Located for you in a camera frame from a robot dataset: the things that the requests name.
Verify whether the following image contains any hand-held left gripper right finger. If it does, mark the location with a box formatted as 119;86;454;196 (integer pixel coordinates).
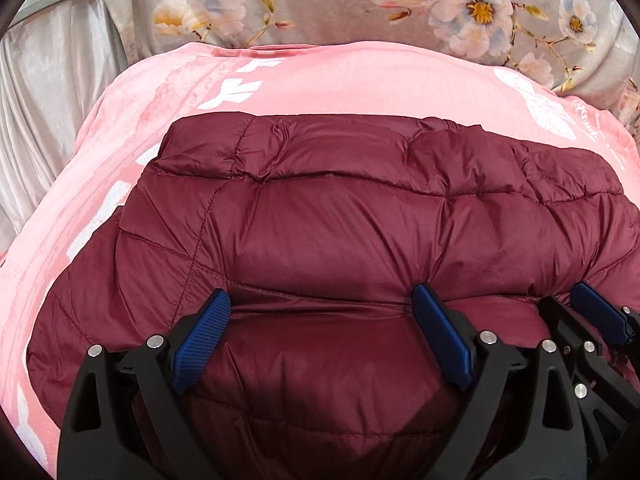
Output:
411;283;587;480

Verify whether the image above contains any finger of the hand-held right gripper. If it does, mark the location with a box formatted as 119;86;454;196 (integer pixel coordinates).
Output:
540;297;632;466
572;282;640;345

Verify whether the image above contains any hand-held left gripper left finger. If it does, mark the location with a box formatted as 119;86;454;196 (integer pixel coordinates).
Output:
59;288;232;480

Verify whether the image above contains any maroon quilted puffer jacket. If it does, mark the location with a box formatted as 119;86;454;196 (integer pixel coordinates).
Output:
27;115;640;480

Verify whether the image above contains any pink printed fleece blanket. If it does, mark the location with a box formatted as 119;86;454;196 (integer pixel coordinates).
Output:
0;42;640;480

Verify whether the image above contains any silver satin curtain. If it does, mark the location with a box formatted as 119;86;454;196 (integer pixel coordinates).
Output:
0;0;131;251

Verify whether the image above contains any grey floral bed sheet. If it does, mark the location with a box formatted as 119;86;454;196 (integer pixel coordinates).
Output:
100;0;640;136

